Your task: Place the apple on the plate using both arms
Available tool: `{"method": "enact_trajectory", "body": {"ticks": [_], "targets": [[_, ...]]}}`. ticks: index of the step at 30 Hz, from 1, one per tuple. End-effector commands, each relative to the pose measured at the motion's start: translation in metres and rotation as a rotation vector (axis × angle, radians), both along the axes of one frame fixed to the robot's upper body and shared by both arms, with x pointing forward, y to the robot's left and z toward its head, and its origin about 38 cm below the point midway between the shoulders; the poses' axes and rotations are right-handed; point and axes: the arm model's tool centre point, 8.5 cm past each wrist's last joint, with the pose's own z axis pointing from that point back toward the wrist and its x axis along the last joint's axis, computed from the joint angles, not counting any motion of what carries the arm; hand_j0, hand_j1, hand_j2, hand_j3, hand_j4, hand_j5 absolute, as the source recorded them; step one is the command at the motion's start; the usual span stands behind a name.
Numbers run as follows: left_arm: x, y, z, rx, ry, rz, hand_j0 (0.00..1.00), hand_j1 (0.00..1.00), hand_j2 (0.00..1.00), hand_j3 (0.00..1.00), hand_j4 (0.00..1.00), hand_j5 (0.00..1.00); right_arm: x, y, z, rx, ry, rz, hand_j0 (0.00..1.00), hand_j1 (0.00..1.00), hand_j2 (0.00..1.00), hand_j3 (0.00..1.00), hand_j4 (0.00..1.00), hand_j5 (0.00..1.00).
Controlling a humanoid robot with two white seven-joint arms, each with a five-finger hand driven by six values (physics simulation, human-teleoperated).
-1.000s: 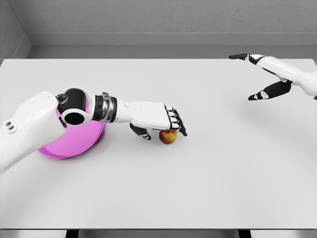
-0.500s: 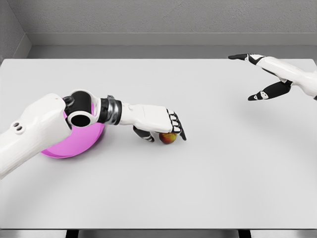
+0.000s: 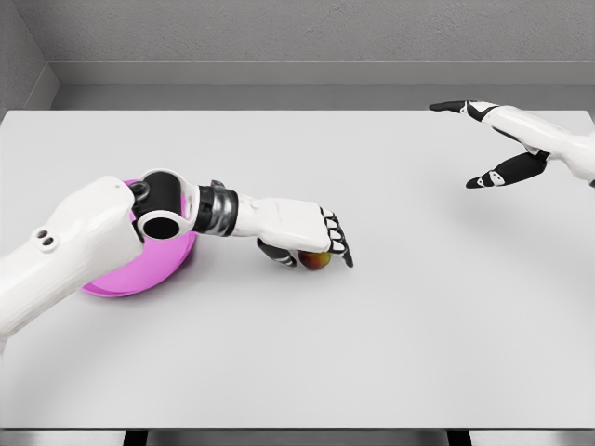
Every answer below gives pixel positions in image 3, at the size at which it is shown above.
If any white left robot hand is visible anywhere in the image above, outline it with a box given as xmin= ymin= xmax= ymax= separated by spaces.
xmin=254 ymin=196 xmax=355 ymax=269

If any pink plate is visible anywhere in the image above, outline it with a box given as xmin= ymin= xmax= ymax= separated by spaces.
xmin=81 ymin=177 xmax=198 ymax=298

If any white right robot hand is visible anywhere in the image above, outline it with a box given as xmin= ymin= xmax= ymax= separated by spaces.
xmin=428 ymin=99 xmax=577 ymax=190

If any red yellow apple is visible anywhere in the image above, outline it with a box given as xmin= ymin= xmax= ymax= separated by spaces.
xmin=297 ymin=250 xmax=333 ymax=271

